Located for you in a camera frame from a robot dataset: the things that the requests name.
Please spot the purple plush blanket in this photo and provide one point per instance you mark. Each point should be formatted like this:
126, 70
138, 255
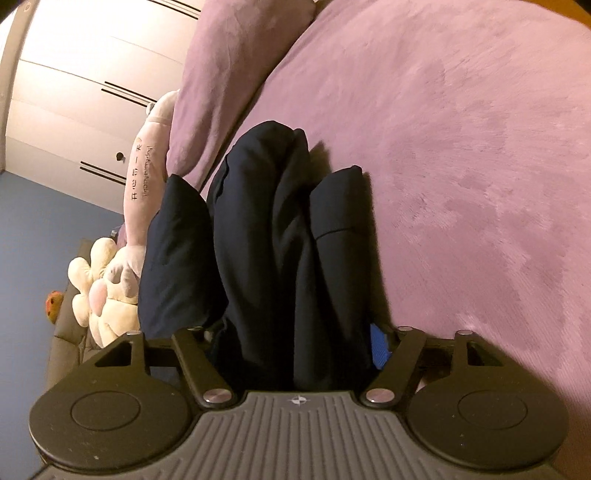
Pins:
461, 161

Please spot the cream flower plush toy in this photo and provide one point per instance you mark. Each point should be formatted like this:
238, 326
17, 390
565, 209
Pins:
99, 286

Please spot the dark navy garment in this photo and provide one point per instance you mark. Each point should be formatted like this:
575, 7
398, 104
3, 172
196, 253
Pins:
258, 230

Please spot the white wardrobe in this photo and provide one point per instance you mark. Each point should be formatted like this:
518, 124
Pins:
69, 69

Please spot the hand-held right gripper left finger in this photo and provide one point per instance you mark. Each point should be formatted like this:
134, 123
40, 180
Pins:
194, 355

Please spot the long pink plush toy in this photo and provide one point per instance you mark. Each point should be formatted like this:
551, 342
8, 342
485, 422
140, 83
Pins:
143, 184

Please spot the orange toy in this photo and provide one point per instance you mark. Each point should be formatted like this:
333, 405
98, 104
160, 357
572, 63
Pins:
53, 307

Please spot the purple pillow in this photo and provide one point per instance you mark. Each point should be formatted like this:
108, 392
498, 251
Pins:
221, 78

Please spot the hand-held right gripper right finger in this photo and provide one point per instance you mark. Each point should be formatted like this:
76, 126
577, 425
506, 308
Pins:
381, 346

